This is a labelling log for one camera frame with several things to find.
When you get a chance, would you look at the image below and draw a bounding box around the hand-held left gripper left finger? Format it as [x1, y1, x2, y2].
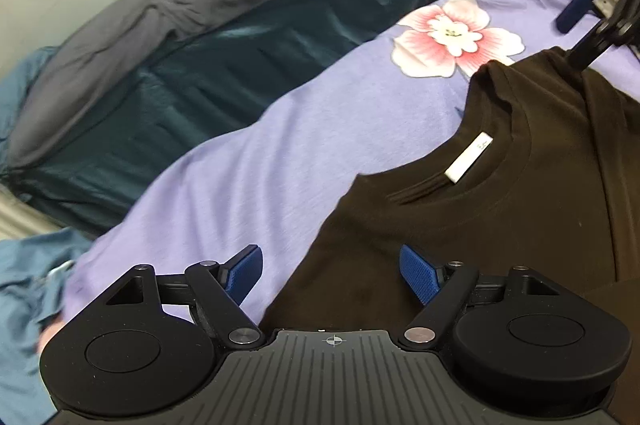
[104, 244, 265, 349]

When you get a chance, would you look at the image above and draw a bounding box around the purple floral blanket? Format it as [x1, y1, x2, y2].
[60, 0, 640, 331]

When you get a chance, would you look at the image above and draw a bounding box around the grey quilt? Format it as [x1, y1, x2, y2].
[7, 0, 453, 168]

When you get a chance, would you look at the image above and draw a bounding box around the light teal bedsheet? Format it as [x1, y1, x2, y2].
[0, 46, 97, 425]

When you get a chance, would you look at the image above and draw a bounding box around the dark brown t-shirt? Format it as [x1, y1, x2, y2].
[259, 46, 640, 425]

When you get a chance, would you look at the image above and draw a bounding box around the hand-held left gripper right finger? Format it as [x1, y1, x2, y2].
[400, 244, 562, 350]

